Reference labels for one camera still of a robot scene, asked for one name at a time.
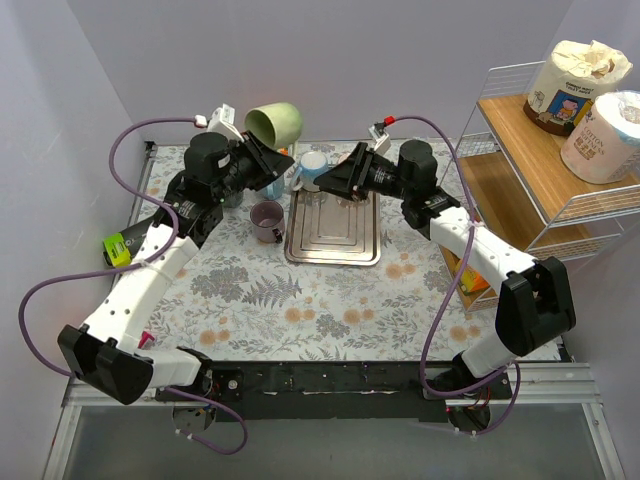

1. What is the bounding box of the light blue faceted mug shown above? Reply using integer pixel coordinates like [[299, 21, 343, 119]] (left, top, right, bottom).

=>
[[262, 176, 285, 201]]

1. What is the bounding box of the green mug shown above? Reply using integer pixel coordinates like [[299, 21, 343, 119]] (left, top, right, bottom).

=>
[[244, 102, 303, 150]]

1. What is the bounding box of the purple mug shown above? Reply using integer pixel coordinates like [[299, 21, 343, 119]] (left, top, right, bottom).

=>
[[250, 200, 285, 244]]

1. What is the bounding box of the dark grey mug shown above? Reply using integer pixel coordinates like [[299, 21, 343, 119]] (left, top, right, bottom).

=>
[[222, 190, 244, 209]]

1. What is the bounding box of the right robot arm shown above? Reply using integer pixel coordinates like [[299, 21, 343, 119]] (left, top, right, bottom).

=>
[[314, 140, 576, 398]]

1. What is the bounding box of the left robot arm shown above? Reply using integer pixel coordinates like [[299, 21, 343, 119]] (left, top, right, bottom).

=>
[[57, 132, 294, 405]]

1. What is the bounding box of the pink mug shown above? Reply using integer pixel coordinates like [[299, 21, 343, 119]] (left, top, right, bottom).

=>
[[336, 153, 350, 165]]

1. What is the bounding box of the blue white mug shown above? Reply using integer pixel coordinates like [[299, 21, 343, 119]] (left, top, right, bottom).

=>
[[289, 151, 329, 193]]

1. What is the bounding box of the steel tray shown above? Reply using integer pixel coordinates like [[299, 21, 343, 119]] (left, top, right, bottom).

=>
[[284, 187, 381, 266]]

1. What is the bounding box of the orange yellow box on shelf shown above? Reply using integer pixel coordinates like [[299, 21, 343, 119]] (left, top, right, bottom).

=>
[[445, 255, 490, 304]]

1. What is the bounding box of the green black box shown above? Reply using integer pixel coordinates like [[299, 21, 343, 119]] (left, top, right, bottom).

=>
[[102, 218, 153, 268]]

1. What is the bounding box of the cartoon toilet paper roll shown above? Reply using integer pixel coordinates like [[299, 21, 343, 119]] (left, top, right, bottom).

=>
[[523, 40, 633, 137]]

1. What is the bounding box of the orange pink sponge box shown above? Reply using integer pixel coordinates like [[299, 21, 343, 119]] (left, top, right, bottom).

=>
[[138, 330, 156, 350]]

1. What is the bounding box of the pink toilet paper roll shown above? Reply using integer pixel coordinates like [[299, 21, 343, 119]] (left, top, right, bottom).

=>
[[560, 90, 639, 184]]

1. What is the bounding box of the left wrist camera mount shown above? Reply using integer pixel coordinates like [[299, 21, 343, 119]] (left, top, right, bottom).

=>
[[193, 103, 244, 142]]

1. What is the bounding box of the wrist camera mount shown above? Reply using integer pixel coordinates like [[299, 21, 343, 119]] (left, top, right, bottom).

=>
[[193, 103, 244, 142], [368, 116, 396, 155]]

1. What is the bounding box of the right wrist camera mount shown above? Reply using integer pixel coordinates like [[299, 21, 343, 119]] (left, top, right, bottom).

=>
[[368, 116, 396, 155]]

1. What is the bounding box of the wire wooden shelf rack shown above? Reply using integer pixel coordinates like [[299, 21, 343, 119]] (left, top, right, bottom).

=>
[[432, 60, 640, 314]]

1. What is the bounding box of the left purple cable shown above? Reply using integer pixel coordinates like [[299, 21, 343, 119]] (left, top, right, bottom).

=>
[[18, 117, 249, 455]]

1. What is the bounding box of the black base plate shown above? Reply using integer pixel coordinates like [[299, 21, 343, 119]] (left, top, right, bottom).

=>
[[154, 359, 516, 424]]

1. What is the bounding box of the aluminium frame rail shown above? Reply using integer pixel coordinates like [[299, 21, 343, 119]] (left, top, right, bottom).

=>
[[44, 363, 624, 479]]

